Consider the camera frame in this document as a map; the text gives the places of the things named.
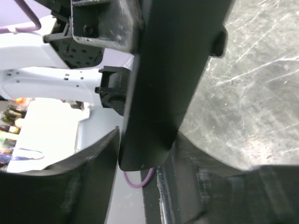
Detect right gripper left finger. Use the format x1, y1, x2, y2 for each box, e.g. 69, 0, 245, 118
0, 127, 120, 224

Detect black remote control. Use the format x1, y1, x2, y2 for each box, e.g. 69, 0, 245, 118
119, 0, 234, 171

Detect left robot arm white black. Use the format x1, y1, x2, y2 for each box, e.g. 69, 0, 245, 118
0, 0, 144, 115

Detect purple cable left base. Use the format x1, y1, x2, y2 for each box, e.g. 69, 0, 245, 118
123, 167, 156, 188

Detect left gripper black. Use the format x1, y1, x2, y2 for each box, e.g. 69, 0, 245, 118
43, 0, 145, 54

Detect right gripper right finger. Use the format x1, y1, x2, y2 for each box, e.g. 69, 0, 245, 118
160, 133, 299, 224

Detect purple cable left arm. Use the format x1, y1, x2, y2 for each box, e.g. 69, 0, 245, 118
0, 0, 42, 33

